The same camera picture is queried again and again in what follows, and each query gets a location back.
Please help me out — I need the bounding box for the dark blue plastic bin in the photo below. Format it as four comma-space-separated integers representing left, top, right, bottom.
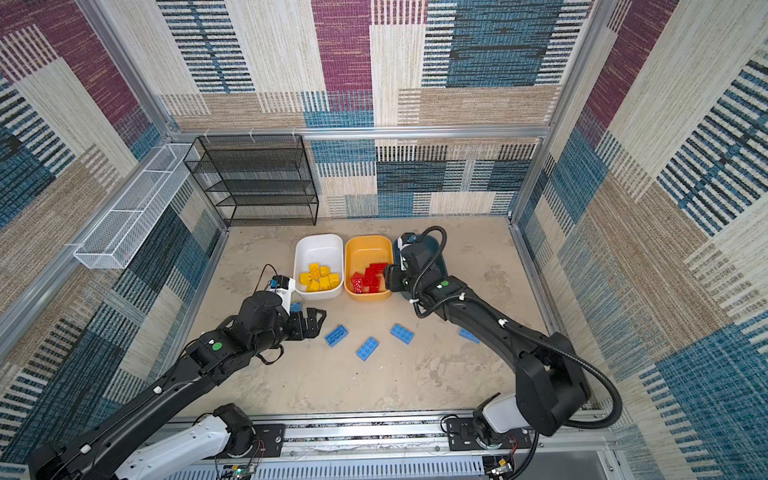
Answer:
399, 233, 447, 284

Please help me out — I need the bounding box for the yellow lego pair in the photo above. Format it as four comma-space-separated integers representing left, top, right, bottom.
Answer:
309, 263, 321, 279

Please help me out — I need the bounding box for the aluminium front rail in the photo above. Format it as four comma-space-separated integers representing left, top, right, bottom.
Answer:
107, 407, 619, 480

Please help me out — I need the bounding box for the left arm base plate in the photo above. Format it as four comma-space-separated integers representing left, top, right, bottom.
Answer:
243, 423, 286, 461

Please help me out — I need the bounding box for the black corrugated cable conduit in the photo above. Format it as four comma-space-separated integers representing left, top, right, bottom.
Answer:
413, 225, 624, 480

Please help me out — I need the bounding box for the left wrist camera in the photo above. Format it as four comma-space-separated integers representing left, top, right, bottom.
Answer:
268, 275, 296, 312

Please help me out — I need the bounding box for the white plastic bin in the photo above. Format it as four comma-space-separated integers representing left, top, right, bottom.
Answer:
293, 234, 345, 301

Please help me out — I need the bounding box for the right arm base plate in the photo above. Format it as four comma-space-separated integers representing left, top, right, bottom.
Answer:
439, 414, 533, 451

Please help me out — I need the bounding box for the black wire mesh shelf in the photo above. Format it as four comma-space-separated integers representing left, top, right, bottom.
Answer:
183, 134, 319, 228

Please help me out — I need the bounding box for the white wire mesh basket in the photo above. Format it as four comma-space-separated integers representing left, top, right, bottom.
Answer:
73, 143, 189, 270

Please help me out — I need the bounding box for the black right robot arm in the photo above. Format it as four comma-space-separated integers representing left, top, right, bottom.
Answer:
385, 235, 602, 448

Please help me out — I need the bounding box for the yellow plastic bin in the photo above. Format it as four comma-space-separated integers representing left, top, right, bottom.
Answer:
344, 235, 394, 302

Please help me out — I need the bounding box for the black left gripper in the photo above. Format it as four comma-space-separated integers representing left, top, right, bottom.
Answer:
251, 308, 329, 360

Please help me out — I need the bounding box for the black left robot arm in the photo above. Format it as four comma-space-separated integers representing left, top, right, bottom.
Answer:
27, 291, 327, 479

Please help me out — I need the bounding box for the blue lego upturned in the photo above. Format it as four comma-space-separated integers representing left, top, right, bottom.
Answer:
325, 325, 348, 348

